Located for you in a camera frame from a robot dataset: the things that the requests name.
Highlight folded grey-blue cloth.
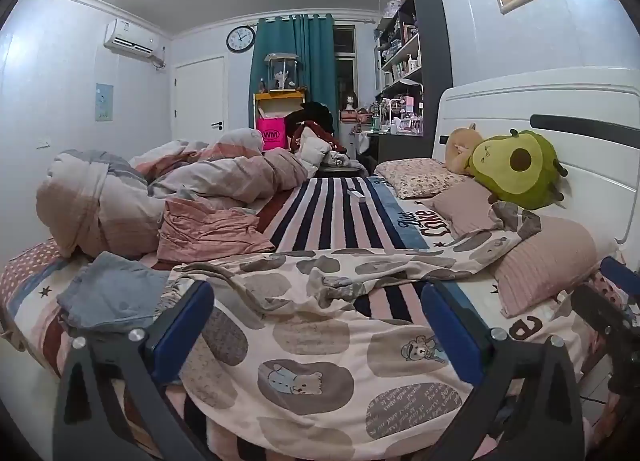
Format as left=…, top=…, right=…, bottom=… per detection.
left=56, top=251, right=171, bottom=332

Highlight pink grey striped duvet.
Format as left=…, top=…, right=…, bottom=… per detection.
left=35, top=128, right=308, bottom=259

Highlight striped plush blanket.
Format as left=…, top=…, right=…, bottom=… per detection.
left=0, top=175, right=626, bottom=461

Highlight white air conditioner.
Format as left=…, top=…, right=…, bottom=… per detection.
left=103, top=18, right=167, bottom=66

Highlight orange plush toy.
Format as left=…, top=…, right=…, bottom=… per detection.
left=445, top=123, right=488, bottom=176

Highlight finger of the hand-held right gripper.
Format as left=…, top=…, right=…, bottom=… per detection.
left=598, top=256, right=640, bottom=292

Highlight ribbed pink pillow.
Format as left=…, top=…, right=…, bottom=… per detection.
left=492, top=228, right=598, bottom=319

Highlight white puffy jacket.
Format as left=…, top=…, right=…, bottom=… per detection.
left=299, top=133, right=332, bottom=176

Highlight dark tall bookshelf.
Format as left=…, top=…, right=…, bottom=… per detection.
left=374, top=0, right=453, bottom=162

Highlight floral pillow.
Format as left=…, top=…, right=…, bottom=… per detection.
left=374, top=158, right=468, bottom=200

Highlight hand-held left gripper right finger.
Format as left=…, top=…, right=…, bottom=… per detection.
left=415, top=281, right=586, bottom=461

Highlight white door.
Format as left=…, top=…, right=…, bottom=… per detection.
left=172, top=57, right=226, bottom=142

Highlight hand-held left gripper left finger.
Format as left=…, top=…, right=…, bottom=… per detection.
left=52, top=280, right=216, bottom=461

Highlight yellow shelf unit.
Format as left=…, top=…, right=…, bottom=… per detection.
left=253, top=90, right=306, bottom=122

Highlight teal curtain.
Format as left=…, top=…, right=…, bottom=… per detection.
left=248, top=14, right=337, bottom=122

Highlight cream bear print pants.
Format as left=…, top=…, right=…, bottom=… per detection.
left=155, top=201, right=551, bottom=461

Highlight bright pink bag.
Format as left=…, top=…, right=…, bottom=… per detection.
left=257, top=116, right=288, bottom=152

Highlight window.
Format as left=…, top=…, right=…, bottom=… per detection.
left=334, top=26, right=357, bottom=106

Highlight glass display case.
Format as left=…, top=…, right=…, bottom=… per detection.
left=264, top=53, right=300, bottom=92

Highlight round wall clock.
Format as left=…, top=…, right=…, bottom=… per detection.
left=226, top=26, right=256, bottom=52

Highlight small pale wall poster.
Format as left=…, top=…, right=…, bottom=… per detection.
left=95, top=83, right=114, bottom=122

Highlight pink dotted bed sheet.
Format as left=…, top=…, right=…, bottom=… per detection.
left=0, top=238, right=61, bottom=302

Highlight pink checked cloth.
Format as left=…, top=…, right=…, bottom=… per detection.
left=157, top=198, right=276, bottom=262

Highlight avocado plush toy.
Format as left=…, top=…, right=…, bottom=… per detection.
left=470, top=129, right=568, bottom=212

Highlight white bed headboard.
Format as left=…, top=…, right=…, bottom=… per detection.
left=431, top=67, right=640, bottom=262

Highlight dark clothes pile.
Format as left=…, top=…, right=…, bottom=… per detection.
left=287, top=102, right=346, bottom=152

